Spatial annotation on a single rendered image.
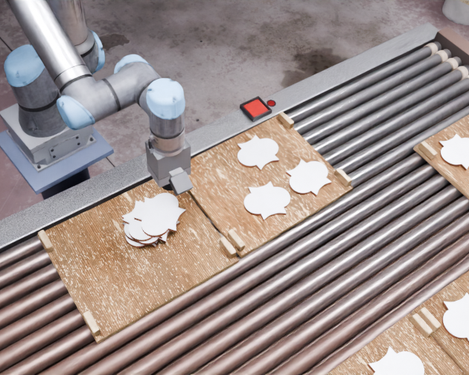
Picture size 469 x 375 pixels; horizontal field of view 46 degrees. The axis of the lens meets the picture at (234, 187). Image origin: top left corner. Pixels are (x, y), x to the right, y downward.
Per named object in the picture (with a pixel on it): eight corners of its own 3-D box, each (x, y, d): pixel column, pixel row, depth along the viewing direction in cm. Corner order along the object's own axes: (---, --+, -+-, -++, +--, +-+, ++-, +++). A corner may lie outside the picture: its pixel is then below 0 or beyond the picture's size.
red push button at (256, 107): (243, 108, 183) (243, 105, 182) (257, 101, 185) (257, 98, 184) (253, 120, 180) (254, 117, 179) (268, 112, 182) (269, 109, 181)
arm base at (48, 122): (13, 114, 168) (1, 89, 160) (59, 95, 173) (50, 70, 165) (31, 145, 160) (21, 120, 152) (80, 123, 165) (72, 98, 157)
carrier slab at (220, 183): (171, 172, 165) (170, 168, 163) (278, 117, 181) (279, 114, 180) (241, 258, 149) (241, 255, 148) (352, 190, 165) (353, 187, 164)
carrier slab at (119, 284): (38, 237, 149) (36, 234, 148) (171, 173, 164) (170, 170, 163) (97, 344, 133) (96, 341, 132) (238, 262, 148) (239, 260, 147)
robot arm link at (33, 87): (8, 91, 159) (-8, 53, 149) (51, 73, 164) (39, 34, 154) (25, 114, 153) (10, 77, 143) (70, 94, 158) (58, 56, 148)
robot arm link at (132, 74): (95, 65, 117) (121, 97, 113) (141, 45, 122) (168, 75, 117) (101, 92, 124) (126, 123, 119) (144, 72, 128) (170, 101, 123)
